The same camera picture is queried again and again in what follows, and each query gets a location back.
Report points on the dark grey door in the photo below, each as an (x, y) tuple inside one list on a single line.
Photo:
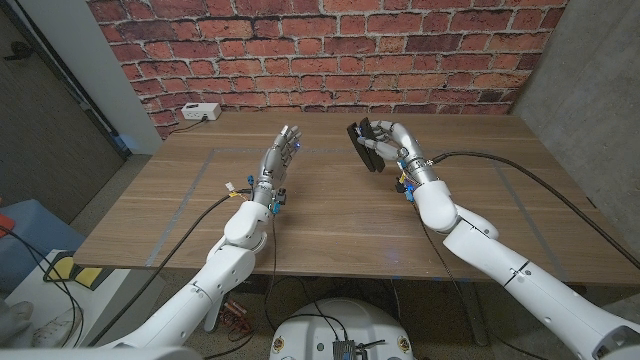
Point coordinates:
[(45, 130)]

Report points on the white power strip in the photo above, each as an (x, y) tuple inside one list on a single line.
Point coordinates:
[(201, 111)]

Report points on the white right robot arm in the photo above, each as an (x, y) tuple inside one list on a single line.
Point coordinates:
[(525, 280)]

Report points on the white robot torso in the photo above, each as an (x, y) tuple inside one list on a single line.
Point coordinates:
[(310, 335)]

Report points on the red brick print backdrop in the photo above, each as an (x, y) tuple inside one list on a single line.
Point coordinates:
[(325, 55)]

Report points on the white sneaker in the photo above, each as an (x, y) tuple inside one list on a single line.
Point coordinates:
[(57, 327)]

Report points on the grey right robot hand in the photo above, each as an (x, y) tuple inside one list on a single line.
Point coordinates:
[(407, 145)]

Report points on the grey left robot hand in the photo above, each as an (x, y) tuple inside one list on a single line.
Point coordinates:
[(275, 162)]

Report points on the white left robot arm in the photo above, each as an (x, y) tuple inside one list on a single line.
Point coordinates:
[(225, 270)]

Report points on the white floor box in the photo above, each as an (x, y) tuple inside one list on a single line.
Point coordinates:
[(115, 300)]

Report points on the yellow and black floor item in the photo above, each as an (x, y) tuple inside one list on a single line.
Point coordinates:
[(85, 276)]

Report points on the black stapler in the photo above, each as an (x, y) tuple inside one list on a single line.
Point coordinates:
[(364, 152)]

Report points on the small grey torso module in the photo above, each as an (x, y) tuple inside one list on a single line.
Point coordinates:
[(345, 350)]

